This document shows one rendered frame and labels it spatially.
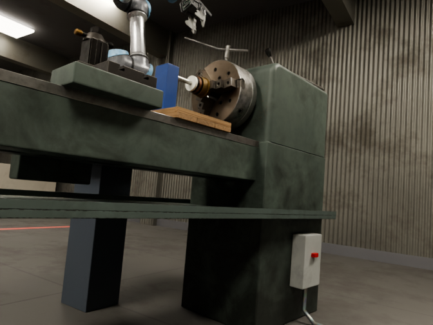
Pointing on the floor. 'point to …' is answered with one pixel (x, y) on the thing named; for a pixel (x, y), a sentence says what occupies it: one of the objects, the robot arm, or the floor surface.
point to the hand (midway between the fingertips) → (199, 29)
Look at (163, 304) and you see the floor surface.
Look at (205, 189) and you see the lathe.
